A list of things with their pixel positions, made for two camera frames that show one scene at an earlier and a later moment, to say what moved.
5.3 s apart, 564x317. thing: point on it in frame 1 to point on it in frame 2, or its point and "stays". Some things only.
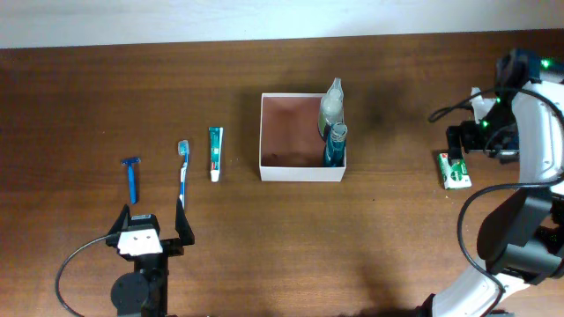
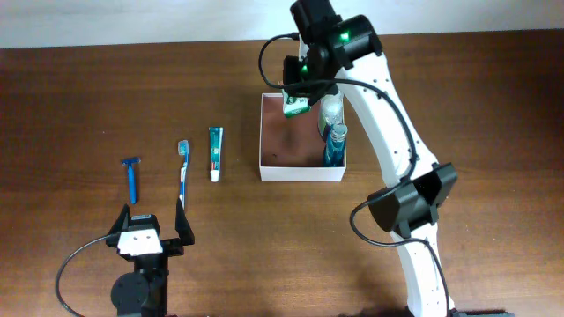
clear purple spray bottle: x=331 y=107 stays
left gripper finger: x=182 y=225 stays
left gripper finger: x=122 y=222 stays
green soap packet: x=454 y=176 to x=294 y=106
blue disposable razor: x=130 y=162 stays
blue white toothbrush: x=183 y=148 stays
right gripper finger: x=454 y=143 to x=291 y=75
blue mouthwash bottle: x=335 y=144 stays
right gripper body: x=498 y=132 to x=311 y=74
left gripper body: x=170 y=247 stays
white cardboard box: x=292 y=143 stays
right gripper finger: x=509 y=156 to x=319 y=91
